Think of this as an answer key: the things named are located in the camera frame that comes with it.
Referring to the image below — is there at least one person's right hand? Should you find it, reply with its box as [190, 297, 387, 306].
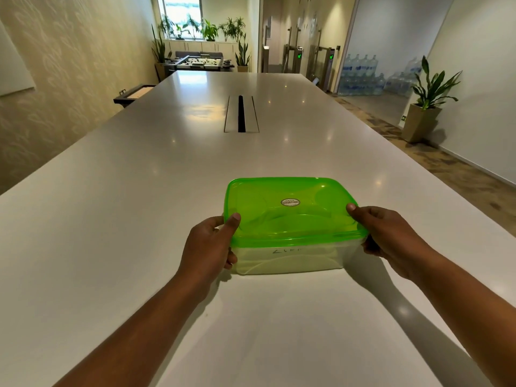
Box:
[346, 203, 435, 282]

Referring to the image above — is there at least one person's left hand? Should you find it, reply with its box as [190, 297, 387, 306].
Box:
[176, 212, 242, 291]

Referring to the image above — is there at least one clear plastic container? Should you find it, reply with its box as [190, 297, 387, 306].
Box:
[230, 236, 366, 276]

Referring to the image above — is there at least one green plastic lid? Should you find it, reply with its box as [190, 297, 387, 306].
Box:
[224, 177, 369, 249]

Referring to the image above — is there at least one person's right forearm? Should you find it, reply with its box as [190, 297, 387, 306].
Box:
[411, 247, 516, 387]

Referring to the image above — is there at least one person's left forearm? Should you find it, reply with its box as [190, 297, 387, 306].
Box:
[54, 274, 210, 387]

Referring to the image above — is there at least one potted plant tan planter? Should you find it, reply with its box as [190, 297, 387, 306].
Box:
[401, 56, 463, 144]

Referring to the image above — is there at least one stack of water jugs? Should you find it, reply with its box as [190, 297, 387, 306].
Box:
[338, 54, 423, 97]

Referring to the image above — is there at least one black side table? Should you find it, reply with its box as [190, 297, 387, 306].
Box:
[113, 84, 156, 109]

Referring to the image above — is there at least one metal turnstile gate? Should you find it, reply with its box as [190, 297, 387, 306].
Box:
[306, 30, 341, 92]
[281, 27, 304, 74]

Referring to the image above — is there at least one foosball table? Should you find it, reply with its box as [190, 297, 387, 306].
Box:
[164, 51, 235, 73]

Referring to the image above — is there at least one tall snake plant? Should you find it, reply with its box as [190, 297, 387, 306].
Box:
[235, 34, 252, 73]
[151, 24, 172, 81]

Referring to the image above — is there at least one white low cabinet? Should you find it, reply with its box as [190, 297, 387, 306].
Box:
[167, 40, 241, 58]

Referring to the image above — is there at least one small green potted plant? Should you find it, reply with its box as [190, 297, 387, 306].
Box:
[201, 19, 219, 42]
[158, 13, 176, 40]
[219, 16, 247, 43]
[175, 18, 202, 41]

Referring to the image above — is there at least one bright window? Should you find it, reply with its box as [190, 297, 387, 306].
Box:
[160, 0, 203, 39]

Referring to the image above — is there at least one table cable slot panel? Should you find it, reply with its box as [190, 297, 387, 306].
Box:
[224, 95, 260, 133]

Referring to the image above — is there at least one white wall board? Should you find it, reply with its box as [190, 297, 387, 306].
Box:
[0, 19, 36, 97]

